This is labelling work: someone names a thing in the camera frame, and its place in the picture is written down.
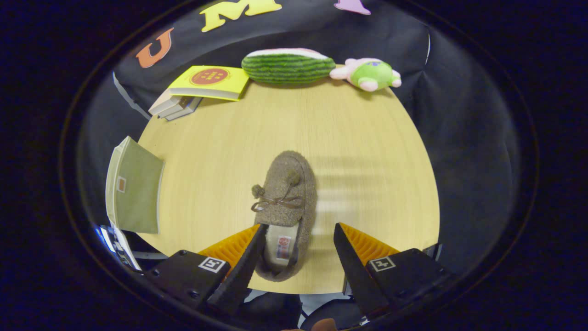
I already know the watermelon slice plush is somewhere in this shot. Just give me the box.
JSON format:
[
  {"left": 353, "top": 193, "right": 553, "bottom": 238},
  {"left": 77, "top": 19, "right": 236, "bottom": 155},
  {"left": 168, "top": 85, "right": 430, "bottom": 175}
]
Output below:
[{"left": 241, "top": 48, "right": 336, "bottom": 85}]

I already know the beige fabric storage box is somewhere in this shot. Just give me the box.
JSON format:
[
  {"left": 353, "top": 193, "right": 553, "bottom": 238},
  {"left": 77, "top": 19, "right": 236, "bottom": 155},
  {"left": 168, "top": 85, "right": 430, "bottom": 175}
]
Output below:
[{"left": 105, "top": 136, "right": 165, "bottom": 234}]

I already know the person's dark clothing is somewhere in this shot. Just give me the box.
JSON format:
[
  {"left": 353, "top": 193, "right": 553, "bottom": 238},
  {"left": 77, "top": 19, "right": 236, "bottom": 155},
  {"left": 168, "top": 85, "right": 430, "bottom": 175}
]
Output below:
[{"left": 239, "top": 291, "right": 368, "bottom": 331}]

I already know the yellow book with red circle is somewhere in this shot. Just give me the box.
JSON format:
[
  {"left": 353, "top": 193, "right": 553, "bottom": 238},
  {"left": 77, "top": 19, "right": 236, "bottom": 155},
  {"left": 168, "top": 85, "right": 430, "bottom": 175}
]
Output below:
[{"left": 168, "top": 65, "right": 250, "bottom": 102}]

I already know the pink and green plush toy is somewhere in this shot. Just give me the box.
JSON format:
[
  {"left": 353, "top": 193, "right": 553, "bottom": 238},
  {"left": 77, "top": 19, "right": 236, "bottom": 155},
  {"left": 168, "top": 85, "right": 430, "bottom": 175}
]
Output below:
[{"left": 329, "top": 57, "right": 402, "bottom": 92}]

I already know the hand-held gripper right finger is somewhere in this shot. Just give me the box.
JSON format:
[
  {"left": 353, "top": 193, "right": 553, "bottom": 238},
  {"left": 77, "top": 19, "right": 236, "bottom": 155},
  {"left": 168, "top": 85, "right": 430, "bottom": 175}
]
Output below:
[{"left": 334, "top": 223, "right": 458, "bottom": 318}]

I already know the thin beige book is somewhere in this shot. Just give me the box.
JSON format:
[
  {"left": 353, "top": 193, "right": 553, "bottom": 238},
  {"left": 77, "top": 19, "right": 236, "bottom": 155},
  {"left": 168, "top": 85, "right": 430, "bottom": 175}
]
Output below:
[
  {"left": 158, "top": 96, "right": 196, "bottom": 119},
  {"left": 164, "top": 97, "right": 203, "bottom": 121}
]

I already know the brown fuzzy shoe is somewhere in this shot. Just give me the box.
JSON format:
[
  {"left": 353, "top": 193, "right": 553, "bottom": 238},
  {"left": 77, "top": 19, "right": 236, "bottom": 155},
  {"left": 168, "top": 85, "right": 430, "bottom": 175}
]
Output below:
[{"left": 251, "top": 150, "right": 318, "bottom": 282}]

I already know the thick beige book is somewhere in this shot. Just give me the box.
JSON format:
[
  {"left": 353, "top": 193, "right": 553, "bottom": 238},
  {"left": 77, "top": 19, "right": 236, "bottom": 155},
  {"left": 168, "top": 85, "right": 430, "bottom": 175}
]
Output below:
[{"left": 148, "top": 87, "right": 184, "bottom": 115}]

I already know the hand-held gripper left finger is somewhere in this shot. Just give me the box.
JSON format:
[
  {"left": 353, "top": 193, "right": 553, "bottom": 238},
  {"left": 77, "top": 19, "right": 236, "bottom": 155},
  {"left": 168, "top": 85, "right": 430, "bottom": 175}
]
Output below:
[{"left": 146, "top": 223, "right": 268, "bottom": 318}]

